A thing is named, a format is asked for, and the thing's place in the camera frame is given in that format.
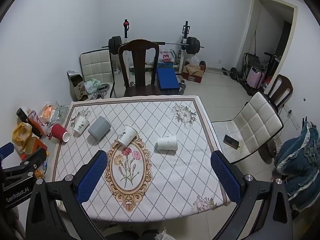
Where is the black smartphone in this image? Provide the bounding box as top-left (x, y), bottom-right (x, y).
top-left (223, 134), bottom-right (240, 148)

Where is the orange snack bag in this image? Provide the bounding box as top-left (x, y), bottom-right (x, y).
top-left (40, 102), bottom-right (55, 120)

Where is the floral printed tablecloth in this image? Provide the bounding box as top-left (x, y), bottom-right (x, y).
top-left (51, 95), bottom-right (232, 223)

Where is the dark wooden chair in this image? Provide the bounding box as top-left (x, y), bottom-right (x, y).
top-left (265, 74), bottom-right (293, 113)
top-left (118, 39), bottom-right (163, 97)

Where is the white cup black print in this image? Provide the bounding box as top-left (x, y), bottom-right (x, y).
top-left (117, 125), bottom-right (138, 147)
top-left (73, 116), bottom-right (90, 137)

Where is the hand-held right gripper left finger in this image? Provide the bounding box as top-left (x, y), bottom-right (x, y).
top-left (25, 150), bottom-right (108, 240)

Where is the yellow plastic bag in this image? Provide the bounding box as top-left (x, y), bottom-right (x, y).
top-left (12, 122), bottom-right (33, 153)

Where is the plain white paper cup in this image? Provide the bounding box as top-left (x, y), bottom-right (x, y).
top-left (157, 135), bottom-right (177, 151)

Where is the metal pot lid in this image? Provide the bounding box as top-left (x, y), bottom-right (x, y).
top-left (91, 83), bottom-right (110, 99)

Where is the black folded cart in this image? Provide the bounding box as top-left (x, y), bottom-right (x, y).
top-left (241, 52), bottom-right (266, 80)

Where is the clear plastic bag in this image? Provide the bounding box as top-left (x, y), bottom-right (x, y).
top-left (54, 101), bottom-right (69, 120)

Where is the black long box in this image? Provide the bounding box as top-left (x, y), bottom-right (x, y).
top-left (16, 108), bottom-right (43, 138)

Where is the white padded chair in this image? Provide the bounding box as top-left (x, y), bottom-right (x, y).
top-left (79, 49), bottom-right (117, 99)
top-left (211, 92), bottom-right (284, 165)

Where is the red paper cup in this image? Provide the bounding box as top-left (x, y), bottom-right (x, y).
top-left (50, 122), bottom-right (71, 142)

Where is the white red plastic bag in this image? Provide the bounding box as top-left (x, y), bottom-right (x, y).
top-left (157, 49), bottom-right (175, 64)

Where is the orange box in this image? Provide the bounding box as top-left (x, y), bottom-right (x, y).
top-left (21, 137), bottom-right (48, 160)

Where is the blue quilt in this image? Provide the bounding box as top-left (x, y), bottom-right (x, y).
top-left (272, 121), bottom-right (320, 212)

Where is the black barbell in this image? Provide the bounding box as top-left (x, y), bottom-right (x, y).
top-left (102, 36), bottom-right (204, 55)

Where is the green plastic bag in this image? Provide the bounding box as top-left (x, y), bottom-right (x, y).
top-left (84, 78), bottom-right (102, 93)

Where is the brown cardboard box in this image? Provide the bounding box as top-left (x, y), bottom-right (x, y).
top-left (182, 64), bottom-right (206, 83)

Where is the bench press rack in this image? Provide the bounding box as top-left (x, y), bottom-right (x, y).
top-left (122, 19), bottom-right (190, 73)

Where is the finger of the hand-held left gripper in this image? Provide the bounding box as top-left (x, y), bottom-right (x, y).
top-left (2, 148), bottom-right (48, 178)
top-left (0, 142), bottom-right (15, 161)

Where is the blue weight bench pad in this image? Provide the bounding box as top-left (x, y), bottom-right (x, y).
top-left (156, 68), bottom-right (180, 92)

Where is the red white packet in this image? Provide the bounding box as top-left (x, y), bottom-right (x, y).
top-left (31, 112), bottom-right (50, 137)

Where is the dark carton box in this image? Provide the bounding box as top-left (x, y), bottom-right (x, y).
top-left (67, 70), bottom-right (88, 102)

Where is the grey cup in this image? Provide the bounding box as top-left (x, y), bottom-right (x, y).
top-left (88, 116), bottom-right (112, 141)

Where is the pink suitcase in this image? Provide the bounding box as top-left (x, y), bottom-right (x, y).
top-left (246, 67), bottom-right (265, 90)

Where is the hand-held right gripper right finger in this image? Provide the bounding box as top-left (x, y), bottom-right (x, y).
top-left (211, 150), bottom-right (293, 240)

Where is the short barbell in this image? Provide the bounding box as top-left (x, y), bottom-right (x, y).
top-left (222, 67), bottom-right (241, 80)

